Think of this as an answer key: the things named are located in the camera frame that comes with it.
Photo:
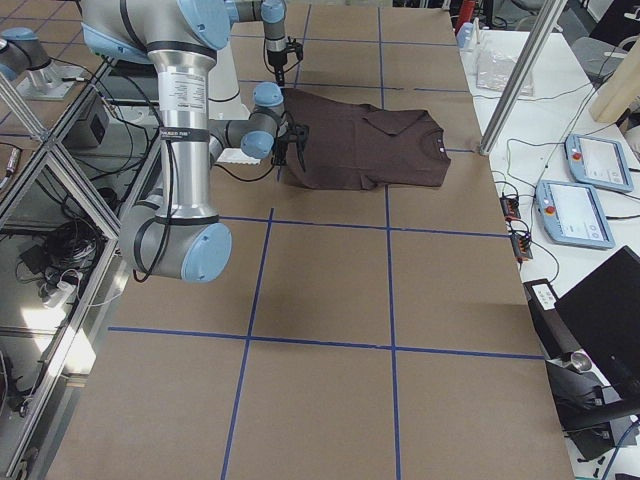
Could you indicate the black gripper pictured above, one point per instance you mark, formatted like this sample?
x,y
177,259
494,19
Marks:
x,y
283,141
276,58

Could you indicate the dark brown t-shirt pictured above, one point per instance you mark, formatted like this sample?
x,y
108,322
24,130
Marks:
x,y
363,147

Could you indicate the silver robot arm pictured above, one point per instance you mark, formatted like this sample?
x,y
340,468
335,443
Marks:
x,y
175,232
272,14

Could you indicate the clear plastic bag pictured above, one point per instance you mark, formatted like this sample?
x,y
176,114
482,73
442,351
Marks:
x,y
493,70

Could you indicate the near blue teach pendant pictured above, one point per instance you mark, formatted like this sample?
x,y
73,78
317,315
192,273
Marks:
x,y
572,215

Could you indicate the blue teach pendant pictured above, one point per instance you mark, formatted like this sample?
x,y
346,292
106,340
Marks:
x,y
598,162
572,215

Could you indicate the far blue teach pendant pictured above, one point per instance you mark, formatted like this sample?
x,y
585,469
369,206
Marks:
x,y
598,162

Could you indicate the black laptop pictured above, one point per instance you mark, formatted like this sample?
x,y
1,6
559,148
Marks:
x,y
599,315

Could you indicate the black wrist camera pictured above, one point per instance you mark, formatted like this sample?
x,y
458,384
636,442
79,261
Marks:
x,y
299,135
295,47

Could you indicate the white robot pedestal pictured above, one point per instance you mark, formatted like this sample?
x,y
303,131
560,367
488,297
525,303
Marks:
x,y
225,104

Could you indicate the aluminium frame rack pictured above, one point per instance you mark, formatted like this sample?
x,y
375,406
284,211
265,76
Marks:
x,y
80,163

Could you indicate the grey aluminium post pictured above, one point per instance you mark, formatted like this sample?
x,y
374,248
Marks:
x,y
535,43

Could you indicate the black camera stand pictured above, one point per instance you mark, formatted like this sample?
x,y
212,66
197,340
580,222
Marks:
x,y
593,416

